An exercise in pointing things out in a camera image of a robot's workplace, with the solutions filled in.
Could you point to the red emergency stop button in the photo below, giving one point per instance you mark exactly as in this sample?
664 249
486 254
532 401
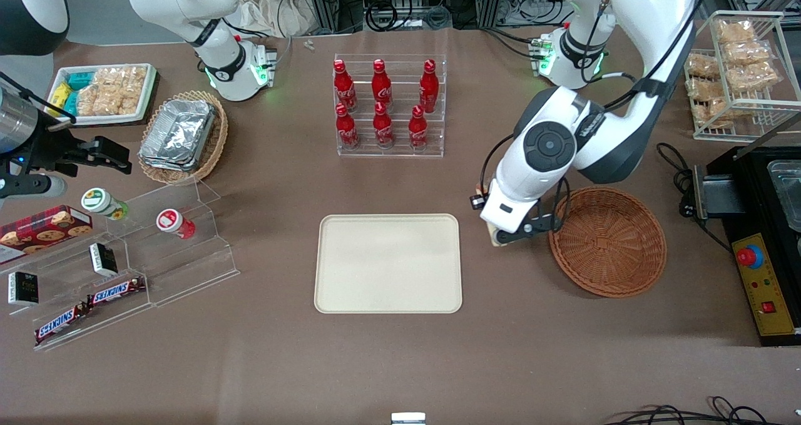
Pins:
749 256

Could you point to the small black chocolate box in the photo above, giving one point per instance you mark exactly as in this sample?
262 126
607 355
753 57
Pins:
103 259
24 288

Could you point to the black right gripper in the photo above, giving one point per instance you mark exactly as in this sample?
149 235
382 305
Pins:
51 148

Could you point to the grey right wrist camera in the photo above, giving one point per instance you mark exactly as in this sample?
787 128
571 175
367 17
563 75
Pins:
31 187

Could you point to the cracker bag in rack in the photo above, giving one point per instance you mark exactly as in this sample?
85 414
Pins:
701 89
754 76
748 52
718 112
735 30
702 66

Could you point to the red cookie box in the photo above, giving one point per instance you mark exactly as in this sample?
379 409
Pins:
47 228

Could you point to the triangular sandwich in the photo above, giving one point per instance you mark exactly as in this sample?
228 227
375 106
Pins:
495 236

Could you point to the light oval wicker basket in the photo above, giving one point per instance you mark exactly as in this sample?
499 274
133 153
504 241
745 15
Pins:
216 143

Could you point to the red cola bottle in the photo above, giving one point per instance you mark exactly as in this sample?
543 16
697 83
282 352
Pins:
381 87
346 131
417 132
428 90
383 129
343 87

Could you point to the stacked foil containers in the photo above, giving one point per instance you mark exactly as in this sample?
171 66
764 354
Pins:
178 134

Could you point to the rice cracker bag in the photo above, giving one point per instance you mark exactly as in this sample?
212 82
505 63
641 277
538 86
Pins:
122 101
122 76
89 101

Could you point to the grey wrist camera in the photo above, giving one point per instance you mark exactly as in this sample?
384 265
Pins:
532 229
31 187

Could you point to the clear acrylic bottle rack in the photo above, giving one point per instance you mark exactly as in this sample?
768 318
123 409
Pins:
394 153

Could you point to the yellow snack packet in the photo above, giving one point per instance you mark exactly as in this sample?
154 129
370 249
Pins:
58 94

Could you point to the teal snack packet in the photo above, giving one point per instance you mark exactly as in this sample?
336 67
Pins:
71 102
80 79

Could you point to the white rectangular snack tray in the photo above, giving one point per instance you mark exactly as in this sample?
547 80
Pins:
150 96

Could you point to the green lid drink bottle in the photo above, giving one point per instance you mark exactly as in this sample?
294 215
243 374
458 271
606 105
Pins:
103 203

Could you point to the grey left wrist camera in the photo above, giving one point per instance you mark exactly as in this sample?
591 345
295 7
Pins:
532 229

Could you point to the yellow control panel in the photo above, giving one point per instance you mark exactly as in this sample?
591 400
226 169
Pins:
766 293

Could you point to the clear acrylic stepped shelf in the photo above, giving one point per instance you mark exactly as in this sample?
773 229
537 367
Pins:
188 268

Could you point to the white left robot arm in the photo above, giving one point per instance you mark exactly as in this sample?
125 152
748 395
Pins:
651 12

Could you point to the clear plastic container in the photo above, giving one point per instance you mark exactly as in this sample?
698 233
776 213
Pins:
788 193

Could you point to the black sealing machine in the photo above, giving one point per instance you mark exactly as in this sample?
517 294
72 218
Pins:
751 199

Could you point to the snickers bar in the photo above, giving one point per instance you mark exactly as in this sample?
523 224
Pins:
59 323
116 291

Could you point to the cream plastic tray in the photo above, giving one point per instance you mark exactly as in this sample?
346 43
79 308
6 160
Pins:
388 262

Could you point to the red lid drink bottle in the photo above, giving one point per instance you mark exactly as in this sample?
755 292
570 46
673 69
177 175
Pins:
174 223

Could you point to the beige cloth bag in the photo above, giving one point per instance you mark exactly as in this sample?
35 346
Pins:
269 9

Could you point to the brown round wicker basket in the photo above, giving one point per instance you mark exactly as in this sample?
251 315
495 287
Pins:
607 243

